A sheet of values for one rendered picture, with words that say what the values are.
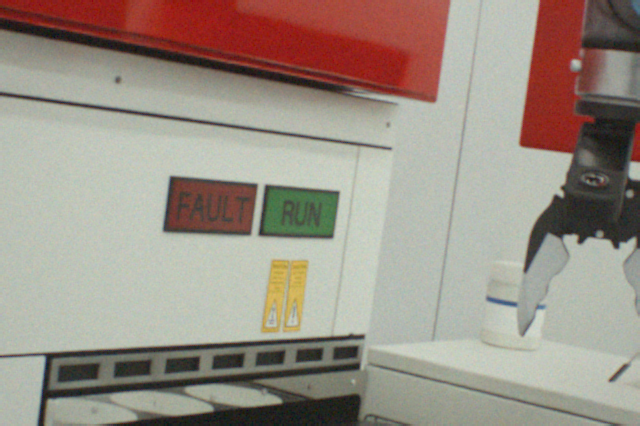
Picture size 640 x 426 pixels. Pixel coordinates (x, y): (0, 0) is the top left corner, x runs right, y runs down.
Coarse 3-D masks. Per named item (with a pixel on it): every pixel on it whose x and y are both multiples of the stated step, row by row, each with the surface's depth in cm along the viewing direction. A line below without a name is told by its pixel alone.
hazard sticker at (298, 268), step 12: (300, 264) 131; (300, 276) 131; (288, 288) 130; (300, 288) 131; (288, 300) 130; (300, 300) 132; (288, 312) 130; (300, 312) 132; (288, 324) 131; (300, 324) 132
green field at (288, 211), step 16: (272, 192) 125; (288, 192) 127; (304, 192) 129; (272, 208) 126; (288, 208) 128; (304, 208) 130; (320, 208) 132; (272, 224) 126; (288, 224) 128; (304, 224) 130; (320, 224) 132
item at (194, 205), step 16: (176, 192) 115; (192, 192) 116; (208, 192) 118; (224, 192) 120; (240, 192) 122; (176, 208) 115; (192, 208) 117; (208, 208) 118; (224, 208) 120; (240, 208) 122; (176, 224) 115; (192, 224) 117; (208, 224) 119; (224, 224) 120; (240, 224) 122
